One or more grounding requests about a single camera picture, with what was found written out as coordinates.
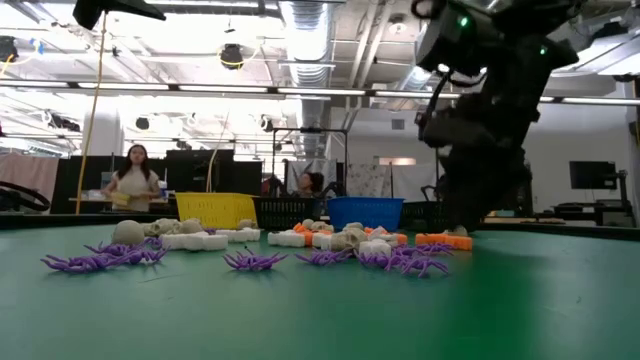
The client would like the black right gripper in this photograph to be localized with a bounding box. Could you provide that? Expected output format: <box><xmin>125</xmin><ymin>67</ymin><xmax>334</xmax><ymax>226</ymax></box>
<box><xmin>440</xmin><ymin>92</ymin><xmax>542</xmax><ymax>234</ymax></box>

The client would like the black plastic basket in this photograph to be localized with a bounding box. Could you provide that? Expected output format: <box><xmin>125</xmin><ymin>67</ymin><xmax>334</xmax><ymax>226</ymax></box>
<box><xmin>399</xmin><ymin>200</ymin><xmax>449</xmax><ymax>233</ymax></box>
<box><xmin>252</xmin><ymin>196</ymin><xmax>324</xmax><ymax>231</ymax></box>

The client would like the blue plastic basket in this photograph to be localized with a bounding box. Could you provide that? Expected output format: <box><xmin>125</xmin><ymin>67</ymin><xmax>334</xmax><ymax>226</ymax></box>
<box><xmin>327</xmin><ymin>196</ymin><xmax>405</xmax><ymax>232</ymax></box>

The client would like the yellow plastic basket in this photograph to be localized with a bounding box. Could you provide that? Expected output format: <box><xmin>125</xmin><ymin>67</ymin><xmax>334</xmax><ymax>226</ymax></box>
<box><xmin>174</xmin><ymin>192</ymin><xmax>258</xmax><ymax>230</ymax></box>

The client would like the black computer monitor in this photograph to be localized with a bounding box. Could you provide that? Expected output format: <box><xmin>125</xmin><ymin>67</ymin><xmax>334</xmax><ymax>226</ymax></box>
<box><xmin>568</xmin><ymin>160</ymin><xmax>618</xmax><ymax>191</ymax></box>

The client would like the black desk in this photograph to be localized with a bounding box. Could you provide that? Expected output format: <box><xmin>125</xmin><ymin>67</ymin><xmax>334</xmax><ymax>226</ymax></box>
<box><xmin>552</xmin><ymin>198</ymin><xmax>637</xmax><ymax>227</ymax></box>

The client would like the black ceiling-hung device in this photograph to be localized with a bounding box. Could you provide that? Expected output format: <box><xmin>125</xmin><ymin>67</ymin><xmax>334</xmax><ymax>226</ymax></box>
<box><xmin>218</xmin><ymin>43</ymin><xmax>246</xmax><ymax>71</ymax></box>

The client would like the white column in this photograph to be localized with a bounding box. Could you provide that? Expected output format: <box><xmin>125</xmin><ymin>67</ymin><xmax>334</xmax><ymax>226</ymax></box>
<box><xmin>82</xmin><ymin>110</ymin><xmax>125</xmax><ymax>157</ymax></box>

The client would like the ceiling light strip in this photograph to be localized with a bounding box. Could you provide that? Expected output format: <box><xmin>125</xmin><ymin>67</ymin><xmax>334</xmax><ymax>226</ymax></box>
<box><xmin>0</xmin><ymin>78</ymin><xmax>640</xmax><ymax>107</ymax></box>

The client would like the white patterned sheet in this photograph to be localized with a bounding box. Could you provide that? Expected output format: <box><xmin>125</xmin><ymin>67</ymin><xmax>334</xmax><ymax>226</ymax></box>
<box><xmin>345</xmin><ymin>162</ymin><xmax>441</xmax><ymax>204</ymax></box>

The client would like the person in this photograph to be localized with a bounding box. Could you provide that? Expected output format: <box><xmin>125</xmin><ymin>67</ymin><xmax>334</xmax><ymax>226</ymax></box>
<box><xmin>101</xmin><ymin>143</ymin><xmax>162</xmax><ymax>214</ymax></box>
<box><xmin>291</xmin><ymin>171</ymin><xmax>326</xmax><ymax>199</ymax></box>

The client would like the pink curtain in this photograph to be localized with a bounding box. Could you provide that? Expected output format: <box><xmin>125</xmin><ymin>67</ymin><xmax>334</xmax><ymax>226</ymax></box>
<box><xmin>0</xmin><ymin>152</ymin><xmax>60</xmax><ymax>216</ymax></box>

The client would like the wooden work table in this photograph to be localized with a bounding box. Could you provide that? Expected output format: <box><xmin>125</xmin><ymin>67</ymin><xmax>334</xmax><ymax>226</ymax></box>
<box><xmin>68</xmin><ymin>196</ymin><xmax>171</xmax><ymax>206</ymax></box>

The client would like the black hoop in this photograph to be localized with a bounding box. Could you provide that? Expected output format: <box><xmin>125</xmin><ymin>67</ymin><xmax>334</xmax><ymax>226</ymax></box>
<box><xmin>0</xmin><ymin>180</ymin><xmax>52</xmax><ymax>213</ymax></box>

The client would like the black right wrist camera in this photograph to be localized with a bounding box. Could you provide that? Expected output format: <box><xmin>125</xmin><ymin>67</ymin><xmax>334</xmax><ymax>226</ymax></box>
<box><xmin>415</xmin><ymin>110</ymin><xmax>497</xmax><ymax>149</ymax></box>

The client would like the yellow power cable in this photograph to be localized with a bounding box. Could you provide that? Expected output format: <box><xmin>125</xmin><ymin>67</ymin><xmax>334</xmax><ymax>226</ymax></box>
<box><xmin>74</xmin><ymin>10</ymin><xmax>109</xmax><ymax>216</ymax></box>

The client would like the silver ventilation duct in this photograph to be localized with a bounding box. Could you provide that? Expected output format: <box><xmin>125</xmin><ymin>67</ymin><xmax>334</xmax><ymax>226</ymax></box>
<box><xmin>278</xmin><ymin>0</ymin><xmax>337</xmax><ymax>157</ymax></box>

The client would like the black partition wall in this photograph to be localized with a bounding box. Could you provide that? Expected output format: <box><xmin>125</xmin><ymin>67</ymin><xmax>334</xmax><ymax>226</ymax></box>
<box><xmin>49</xmin><ymin>148</ymin><xmax>264</xmax><ymax>215</ymax></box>

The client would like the black metal frame stand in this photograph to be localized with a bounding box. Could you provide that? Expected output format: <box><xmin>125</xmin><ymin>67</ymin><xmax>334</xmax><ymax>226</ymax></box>
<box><xmin>270</xmin><ymin>126</ymin><xmax>350</xmax><ymax>210</ymax></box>

